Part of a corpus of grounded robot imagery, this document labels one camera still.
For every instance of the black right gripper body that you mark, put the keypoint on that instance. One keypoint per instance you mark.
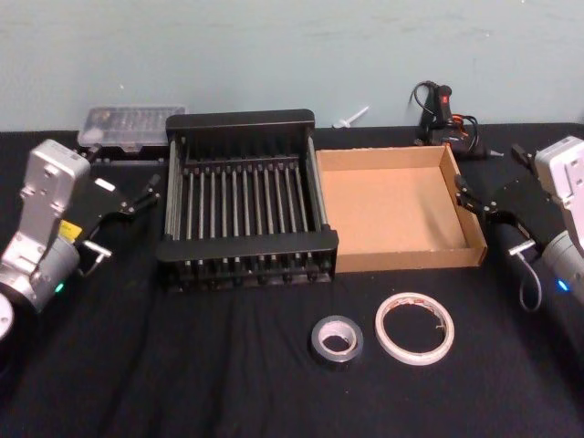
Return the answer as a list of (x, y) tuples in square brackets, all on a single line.
[(524, 205)]

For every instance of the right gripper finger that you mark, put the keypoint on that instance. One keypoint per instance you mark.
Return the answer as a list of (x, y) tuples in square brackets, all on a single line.
[(472, 200), (524, 157)]

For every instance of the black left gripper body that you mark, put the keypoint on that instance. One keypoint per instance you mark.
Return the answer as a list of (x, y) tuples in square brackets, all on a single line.
[(105, 205)]

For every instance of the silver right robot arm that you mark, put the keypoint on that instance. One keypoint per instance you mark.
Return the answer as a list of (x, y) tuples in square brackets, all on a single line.
[(566, 182)]

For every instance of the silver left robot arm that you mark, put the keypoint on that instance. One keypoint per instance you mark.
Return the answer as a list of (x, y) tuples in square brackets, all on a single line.
[(45, 182)]

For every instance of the clear plastic case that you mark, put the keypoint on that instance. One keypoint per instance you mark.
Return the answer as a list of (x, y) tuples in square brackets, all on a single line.
[(132, 123)]

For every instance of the shallow brown cardboard tray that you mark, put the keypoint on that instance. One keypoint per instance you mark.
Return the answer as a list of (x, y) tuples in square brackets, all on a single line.
[(392, 210)]

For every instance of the black rack with steel bars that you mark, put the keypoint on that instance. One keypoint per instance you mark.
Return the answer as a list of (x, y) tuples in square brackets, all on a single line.
[(246, 121)]

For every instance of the roll of white tape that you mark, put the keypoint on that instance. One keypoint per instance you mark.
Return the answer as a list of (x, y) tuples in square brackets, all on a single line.
[(383, 333)]

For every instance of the black table cloth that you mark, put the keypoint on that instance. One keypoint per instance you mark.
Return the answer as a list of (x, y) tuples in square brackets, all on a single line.
[(228, 388)]

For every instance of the roll of silver tape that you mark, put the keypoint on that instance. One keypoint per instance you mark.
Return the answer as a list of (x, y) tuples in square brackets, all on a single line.
[(319, 347)]

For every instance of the plain pale wall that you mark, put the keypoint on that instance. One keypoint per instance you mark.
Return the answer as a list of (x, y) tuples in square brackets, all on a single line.
[(274, 50)]

